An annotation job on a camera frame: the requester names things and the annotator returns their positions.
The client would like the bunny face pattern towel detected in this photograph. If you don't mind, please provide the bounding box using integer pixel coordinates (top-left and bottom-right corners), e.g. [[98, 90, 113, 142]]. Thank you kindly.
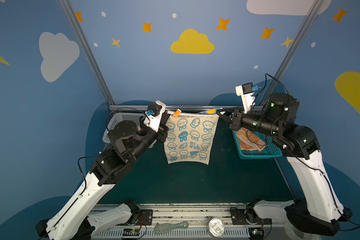
[[165, 109, 219, 165]]

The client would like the teal perforated plastic basket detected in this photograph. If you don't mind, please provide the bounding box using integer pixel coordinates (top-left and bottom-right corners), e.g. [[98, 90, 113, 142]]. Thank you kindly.
[[232, 128, 282, 160]]

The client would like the white perforated plastic basket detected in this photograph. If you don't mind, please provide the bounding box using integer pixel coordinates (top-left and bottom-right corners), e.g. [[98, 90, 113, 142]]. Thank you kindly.
[[102, 112, 160, 149]]

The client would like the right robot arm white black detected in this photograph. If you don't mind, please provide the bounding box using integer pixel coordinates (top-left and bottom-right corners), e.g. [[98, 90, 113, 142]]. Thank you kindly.
[[217, 93, 353, 236]]

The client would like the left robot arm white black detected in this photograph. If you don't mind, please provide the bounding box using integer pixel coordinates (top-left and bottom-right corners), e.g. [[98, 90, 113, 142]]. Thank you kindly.
[[36, 117, 169, 240]]

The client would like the orange swirl pattern towel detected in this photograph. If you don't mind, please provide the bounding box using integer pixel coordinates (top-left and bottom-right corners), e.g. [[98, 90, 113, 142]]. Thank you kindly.
[[235, 128, 267, 151]]

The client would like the pale green hair brush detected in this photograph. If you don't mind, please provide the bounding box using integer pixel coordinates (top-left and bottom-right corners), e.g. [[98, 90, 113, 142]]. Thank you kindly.
[[154, 221, 189, 235]]

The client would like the round silver tin lid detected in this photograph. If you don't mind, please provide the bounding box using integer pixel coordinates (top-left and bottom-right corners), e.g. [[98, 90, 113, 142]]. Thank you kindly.
[[207, 218, 225, 238]]

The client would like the left small circuit board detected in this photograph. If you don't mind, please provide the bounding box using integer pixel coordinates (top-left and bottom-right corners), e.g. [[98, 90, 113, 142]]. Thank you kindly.
[[121, 228, 141, 240]]

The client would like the small circuit board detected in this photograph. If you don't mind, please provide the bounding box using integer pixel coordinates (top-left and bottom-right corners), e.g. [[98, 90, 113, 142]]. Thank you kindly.
[[249, 228, 265, 240], [121, 228, 141, 240]]

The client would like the right small circuit board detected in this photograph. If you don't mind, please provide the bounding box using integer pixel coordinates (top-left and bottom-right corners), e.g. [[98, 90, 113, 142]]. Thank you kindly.
[[249, 228, 265, 240]]

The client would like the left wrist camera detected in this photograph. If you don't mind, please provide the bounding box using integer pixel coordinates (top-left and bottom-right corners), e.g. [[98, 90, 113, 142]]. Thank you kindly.
[[143, 101, 166, 133]]

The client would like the aluminium frame back rail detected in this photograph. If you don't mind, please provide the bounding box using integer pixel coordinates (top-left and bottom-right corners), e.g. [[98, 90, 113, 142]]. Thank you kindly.
[[109, 105, 240, 112]]

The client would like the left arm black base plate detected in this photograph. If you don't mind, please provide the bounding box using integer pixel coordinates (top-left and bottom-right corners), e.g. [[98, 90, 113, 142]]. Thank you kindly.
[[128, 209, 153, 226]]

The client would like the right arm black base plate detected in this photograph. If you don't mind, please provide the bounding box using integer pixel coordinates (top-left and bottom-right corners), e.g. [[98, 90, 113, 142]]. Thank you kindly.
[[229, 208, 272, 225]]

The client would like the aluminium front rail bed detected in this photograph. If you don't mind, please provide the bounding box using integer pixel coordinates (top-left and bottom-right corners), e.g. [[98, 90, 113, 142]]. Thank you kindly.
[[61, 204, 322, 240]]

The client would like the aluminium frame right post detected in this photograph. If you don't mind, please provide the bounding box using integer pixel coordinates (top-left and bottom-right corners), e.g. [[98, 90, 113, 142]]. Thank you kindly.
[[257, 0, 324, 106]]

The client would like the aluminium frame post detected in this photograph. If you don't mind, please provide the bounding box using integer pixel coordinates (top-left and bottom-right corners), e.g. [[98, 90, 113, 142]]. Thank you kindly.
[[257, 0, 324, 106], [59, 0, 115, 105]]

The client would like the aluminium frame left post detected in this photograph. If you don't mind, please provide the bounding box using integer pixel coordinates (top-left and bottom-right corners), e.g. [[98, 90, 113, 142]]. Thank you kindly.
[[59, 0, 115, 105]]

